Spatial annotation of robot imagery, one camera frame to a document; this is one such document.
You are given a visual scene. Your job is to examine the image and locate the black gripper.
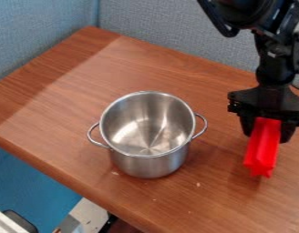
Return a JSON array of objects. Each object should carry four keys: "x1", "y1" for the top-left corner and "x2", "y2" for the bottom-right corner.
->
[{"x1": 227, "y1": 85, "x2": 299, "y2": 144}]

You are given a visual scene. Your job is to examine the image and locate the red plastic block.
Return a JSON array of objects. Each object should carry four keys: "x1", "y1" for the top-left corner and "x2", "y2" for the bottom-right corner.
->
[{"x1": 243, "y1": 117, "x2": 280, "y2": 177}]

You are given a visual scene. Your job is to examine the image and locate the stainless steel pot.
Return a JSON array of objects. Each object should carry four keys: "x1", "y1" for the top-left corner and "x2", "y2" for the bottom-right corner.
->
[{"x1": 90, "y1": 91, "x2": 205, "y2": 178}]

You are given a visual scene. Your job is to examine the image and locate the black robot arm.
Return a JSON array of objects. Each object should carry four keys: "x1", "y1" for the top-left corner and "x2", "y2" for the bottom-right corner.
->
[{"x1": 196, "y1": 0, "x2": 299, "y2": 143}]

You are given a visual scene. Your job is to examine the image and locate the black and white object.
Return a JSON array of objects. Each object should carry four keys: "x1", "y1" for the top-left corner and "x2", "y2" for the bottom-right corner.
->
[{"x1": 0, "y1": 209, "x2": 38, "y2": 233}]

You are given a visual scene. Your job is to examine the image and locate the white table leg frame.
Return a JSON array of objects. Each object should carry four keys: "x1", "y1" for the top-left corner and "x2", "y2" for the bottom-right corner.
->
[{"x1": 51, "y1": 198, "x2": 108, "y2": 233}]

